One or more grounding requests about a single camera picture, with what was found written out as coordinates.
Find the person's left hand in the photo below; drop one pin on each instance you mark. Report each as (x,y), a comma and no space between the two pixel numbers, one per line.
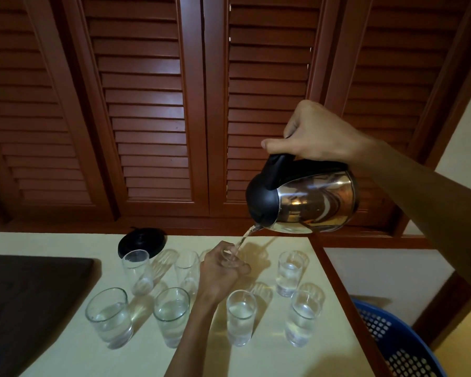
(214,274)

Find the person's right hand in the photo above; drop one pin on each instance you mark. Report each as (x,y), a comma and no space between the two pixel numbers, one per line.
(322,133)

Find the person's right thumb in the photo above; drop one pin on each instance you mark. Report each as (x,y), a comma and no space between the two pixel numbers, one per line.
(276,145)

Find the person's left thumb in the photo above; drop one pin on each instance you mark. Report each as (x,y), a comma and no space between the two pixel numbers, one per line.
(241,269)

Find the clear water glass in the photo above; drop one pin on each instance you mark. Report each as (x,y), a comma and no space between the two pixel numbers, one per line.
(231,263)

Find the person's left forearm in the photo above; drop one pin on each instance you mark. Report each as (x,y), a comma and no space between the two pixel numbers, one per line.
(192,337)

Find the person's right forearm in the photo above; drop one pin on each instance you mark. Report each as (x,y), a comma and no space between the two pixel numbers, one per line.
(428,200)

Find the thin water stream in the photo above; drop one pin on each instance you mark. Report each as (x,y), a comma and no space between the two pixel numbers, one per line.
(245,236)

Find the brown louvered wooden door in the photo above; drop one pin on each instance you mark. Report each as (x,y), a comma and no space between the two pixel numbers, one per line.
(27,113)
(400,74)
(145,113)
(267,66)

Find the black round kettle base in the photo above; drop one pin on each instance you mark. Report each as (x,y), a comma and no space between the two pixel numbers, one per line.
(141,239)

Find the cluster of clear tumblers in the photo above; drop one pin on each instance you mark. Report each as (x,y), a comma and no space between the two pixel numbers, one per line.
(110,321)

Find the blue plastic laundry basket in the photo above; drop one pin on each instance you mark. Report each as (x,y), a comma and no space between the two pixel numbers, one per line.
(400,349)

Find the dark brown mat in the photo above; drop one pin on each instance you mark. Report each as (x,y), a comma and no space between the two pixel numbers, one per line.
(27,306)

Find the brown wooden post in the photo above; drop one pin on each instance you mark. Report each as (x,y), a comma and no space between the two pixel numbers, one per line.
(443,310)

